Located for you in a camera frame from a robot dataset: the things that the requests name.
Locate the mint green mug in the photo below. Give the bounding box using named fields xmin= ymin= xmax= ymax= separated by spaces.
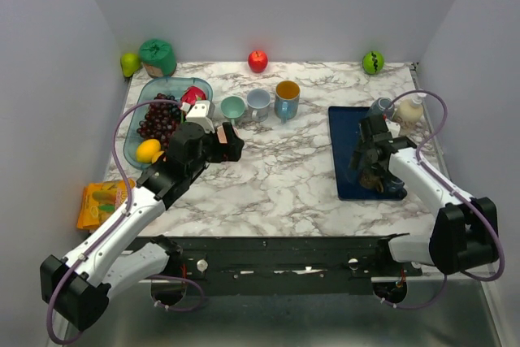
xmin=220 ymin=96 xmax=246 ymax=125

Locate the grey blue mug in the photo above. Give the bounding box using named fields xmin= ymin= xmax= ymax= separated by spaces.
xmin=246 ymin=89 xmax=271 ymax=123

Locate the blue butterfly mug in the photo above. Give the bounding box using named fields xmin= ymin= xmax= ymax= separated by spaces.
xmin=275 ymin=80 xmax=301 ymax=124

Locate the pink mug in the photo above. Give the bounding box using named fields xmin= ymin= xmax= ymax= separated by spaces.
xmin=216 ymin=123 xmax=236 ymax=145

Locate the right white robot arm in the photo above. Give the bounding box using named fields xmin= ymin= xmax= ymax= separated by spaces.
xmin=349 ymin=115 xmax=503 ymax=275

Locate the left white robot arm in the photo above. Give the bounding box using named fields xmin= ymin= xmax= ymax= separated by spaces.
xmin=40 ymin=122 xmax=245 ymax=332

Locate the brown patterned mug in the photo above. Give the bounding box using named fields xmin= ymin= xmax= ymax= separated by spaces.
xmin=358 ymin=171 xmax=384 ymax=193

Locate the dark teal mug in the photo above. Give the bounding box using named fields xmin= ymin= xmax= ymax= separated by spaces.
xmin=366 ymin=98 xmax=395 ymax=120

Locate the dark blue mug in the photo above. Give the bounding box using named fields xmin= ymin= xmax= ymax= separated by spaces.
xmin=383 ymin=176 xmax=407 ymax=200

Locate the small yellow lemon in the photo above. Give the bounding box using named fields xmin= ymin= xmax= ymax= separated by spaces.
xmin=151 ymin=151 xmax=164 ymax=163

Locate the dark blue tray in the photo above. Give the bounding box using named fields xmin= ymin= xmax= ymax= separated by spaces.
xmin=327 ymin=106 xmax=402 ymax=201

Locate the dark purple grapes bunch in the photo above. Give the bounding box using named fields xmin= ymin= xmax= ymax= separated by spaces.
xmin=136 ymin=102 xmax=184 ymax=150

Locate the yellow mango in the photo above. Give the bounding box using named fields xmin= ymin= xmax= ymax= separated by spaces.
xmin=136 ymin=139 xmax=162 ymax=164

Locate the cream soap pump bottle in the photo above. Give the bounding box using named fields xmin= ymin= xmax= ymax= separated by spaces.
xmin=392 ymin=93 xmax=427 ymax=136

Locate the red dragon fruit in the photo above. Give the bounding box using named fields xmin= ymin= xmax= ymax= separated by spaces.
xmin=180 ymin=85 xmax=207 ymax=106

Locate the teal transparent fruit tray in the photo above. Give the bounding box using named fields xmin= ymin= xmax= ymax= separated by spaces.
xmin=123 ymin=76 xmax=213 ymax=170

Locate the green striped ball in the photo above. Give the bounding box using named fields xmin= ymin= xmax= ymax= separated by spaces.
xmin=362 ymin=50 xmax=384 ymax=75

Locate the orange snack bag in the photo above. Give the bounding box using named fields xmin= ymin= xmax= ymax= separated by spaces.
xmin=76 ymin=180 xmax=128 ymax=230

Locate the green pear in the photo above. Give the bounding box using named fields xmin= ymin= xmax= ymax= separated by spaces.
xmin=120 ymin=52 xmax=141 ymax=78

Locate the red apple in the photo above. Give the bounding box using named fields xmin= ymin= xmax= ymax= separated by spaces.
xmin=247 ymin=50 xmax=268 ymax=73

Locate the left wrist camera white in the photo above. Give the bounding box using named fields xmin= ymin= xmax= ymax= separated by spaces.
xmin=180 ymin=100 xmax=215 ymax=133

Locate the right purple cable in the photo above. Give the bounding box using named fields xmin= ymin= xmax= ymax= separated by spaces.
xmin=381 ymin=89 xmax=507 ymax=310

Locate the purple cable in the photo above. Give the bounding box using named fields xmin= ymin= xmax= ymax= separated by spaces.
xmin=45 ymin=98 xmax=184 ymax=346
xmin=381 ymin=89 xmax=507 ymax=310

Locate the black table front rail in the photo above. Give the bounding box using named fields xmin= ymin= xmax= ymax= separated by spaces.
xmin=117 ymin=235 xmax=431 ymax=297

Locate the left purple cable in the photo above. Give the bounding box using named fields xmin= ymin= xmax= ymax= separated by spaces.
xmin=45 ymin=98 xmax=184 ymax=346

